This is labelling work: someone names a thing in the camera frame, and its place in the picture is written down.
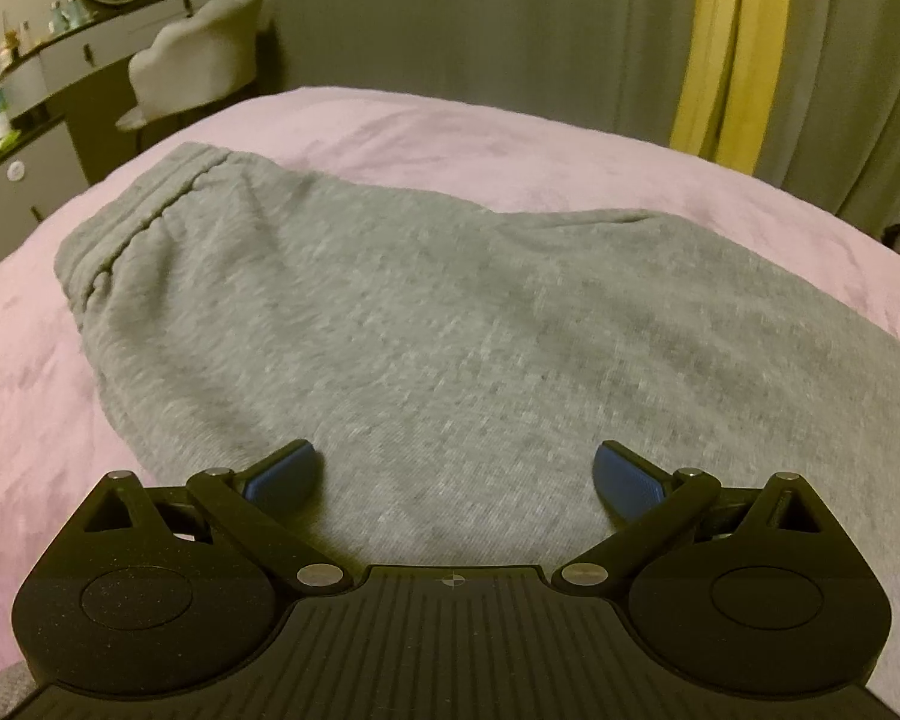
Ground dark vanity desk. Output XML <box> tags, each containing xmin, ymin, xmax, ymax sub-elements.
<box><xmin>0</xmin><ymin>0</ymin><xmax>211</xmax><ymax>262</ymax></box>

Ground yellow curtain strip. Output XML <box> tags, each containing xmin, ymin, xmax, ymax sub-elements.
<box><xmin>670</xmin><ymin>0</ymin><xmax>792</xmax><ymax>174</ymax></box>

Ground grey sweatpants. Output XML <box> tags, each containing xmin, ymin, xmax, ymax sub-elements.
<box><xmin>55</xmin><ymin>145</ymin><xmax>900</xmax><ymax>711</ymax></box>

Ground pink bed blanket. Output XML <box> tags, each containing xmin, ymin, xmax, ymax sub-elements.
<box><xmin>0</xmin><ymin>88</ymin><xmax>900</xmax><ymax>671</ymax></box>

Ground grey-green curtain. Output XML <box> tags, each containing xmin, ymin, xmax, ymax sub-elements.
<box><xmin>265</xmin><ymin>0</ymin><xmax>900</xmax><ymax>234</ymax></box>

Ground grey upholstered chair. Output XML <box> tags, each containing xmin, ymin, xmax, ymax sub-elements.
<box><xmin>115</xmin><ymin>0</ymin><xmax>263</xmax><ymax>132</ymax></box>

